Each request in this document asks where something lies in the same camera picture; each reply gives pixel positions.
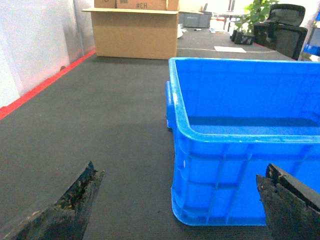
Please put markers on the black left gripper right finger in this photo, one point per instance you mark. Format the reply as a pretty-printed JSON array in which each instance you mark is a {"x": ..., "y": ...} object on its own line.
[{"x": 292, "y": 208}]

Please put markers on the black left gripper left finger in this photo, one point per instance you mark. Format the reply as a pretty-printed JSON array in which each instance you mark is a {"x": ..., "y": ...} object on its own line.
[{"x": 68, "y": 217}]

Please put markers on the blue plastic crate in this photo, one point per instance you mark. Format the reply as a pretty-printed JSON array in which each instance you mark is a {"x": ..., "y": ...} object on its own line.
[{"x": 230, "y": 119}]

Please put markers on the large cardboard box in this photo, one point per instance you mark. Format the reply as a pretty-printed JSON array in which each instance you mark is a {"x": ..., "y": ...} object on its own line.
[{"x": 138, "y": 29}]

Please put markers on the white paper sheet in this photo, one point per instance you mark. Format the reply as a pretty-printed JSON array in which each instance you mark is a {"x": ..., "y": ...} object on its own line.
[{"x": 229, "y": 49}]

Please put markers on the black office chair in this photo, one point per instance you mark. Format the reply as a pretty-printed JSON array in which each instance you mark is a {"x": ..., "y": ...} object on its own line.
[{"x": 282, "y": 30}]

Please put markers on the black device on floor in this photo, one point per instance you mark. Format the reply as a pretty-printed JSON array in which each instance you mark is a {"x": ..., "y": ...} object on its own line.
[{"x": 242, "y": 38}]

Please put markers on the green potted plant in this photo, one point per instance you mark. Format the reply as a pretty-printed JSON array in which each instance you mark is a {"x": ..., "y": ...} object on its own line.
[{"x": 255, "y": 13}]

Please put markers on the grey storage bin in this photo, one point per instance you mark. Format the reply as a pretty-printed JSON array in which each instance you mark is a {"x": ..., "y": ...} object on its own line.
[{"x": 194, "y": 20}]

